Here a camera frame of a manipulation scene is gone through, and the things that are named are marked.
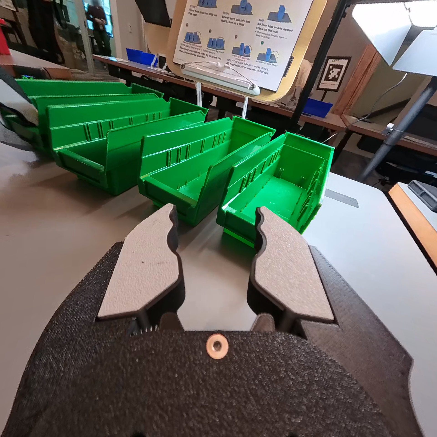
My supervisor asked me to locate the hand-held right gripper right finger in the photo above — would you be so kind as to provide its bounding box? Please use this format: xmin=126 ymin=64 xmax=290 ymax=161
xmin=246 ymin=206 xmax=336 ymax=334

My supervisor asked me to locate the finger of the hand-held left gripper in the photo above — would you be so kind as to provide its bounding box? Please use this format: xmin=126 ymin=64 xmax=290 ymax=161
xmin=0 ymin=72 xmax=39 ymax=126

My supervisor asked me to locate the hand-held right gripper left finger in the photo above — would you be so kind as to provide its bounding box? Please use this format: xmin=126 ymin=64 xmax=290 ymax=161
xmin=97 ymin=203 xmax=186 ymax=331

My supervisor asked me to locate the green plastic bin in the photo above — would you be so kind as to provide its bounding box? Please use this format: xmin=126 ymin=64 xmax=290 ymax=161
xmin=0 ymin=79 xmax=165 ymax=152
xmin=137 ymin=116 xmax=276 ymax=226
xmin=216 ymin=131 xmax=335 ymax=248
xmin=47 ymin=97 xmax=209 ymax=196

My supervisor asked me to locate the brown wooden desk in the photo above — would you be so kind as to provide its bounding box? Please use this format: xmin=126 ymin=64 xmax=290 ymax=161
xmin=0 ymin=48 xmax=93 ymax=82

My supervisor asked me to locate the wood-edged white desk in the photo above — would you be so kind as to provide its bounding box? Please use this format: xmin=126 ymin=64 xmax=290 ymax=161
xmin=389 ymin=182 xmax=437 ymax=272

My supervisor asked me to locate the black power station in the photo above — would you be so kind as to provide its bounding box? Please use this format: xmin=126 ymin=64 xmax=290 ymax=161
xmin=14 ymin=66 xmax=46 ymax=81

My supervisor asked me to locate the blue storage box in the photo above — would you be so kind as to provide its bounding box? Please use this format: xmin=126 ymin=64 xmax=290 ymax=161
xmin=126 ymin=48 xmax=159 ymax=66
xmin=302 ymin=97 xmax=333 ymax=118

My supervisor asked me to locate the cardboard box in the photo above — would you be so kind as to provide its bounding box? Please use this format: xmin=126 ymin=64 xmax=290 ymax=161
xmin=143 ymin=21 xmax=171 ymax=57

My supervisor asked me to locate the flat grey box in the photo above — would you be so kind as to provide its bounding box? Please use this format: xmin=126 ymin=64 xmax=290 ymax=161
xmin=408 ymin=180 xmax=437 ymax=212

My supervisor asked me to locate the metal pole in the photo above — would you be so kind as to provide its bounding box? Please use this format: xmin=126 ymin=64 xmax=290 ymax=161
xmin=358 ymin=77 xmax=437 ymax=183

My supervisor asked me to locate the white page holder bar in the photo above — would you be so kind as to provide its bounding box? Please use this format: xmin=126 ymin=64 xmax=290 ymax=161
xmin=180 ymin=61 xmax=262 ymax=96

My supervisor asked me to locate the black-white marker sign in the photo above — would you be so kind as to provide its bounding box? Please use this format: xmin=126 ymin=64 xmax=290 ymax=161
xmin=317 ymin=56 xmax=352 ymax=92

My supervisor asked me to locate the instruction sheet on board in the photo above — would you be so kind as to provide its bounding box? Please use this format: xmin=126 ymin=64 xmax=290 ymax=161
xmin=165 ymin=0 xmax=328 ymax=103

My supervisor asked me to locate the printed instruction sheet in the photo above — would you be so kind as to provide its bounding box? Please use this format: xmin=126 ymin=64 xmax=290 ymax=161
xmin=172 ymin=0 xmax=315 ymax=93

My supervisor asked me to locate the black metal post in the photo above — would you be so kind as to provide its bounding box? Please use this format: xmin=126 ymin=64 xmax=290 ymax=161
xmin=288 ymin=0 xmax=350 ymax=134

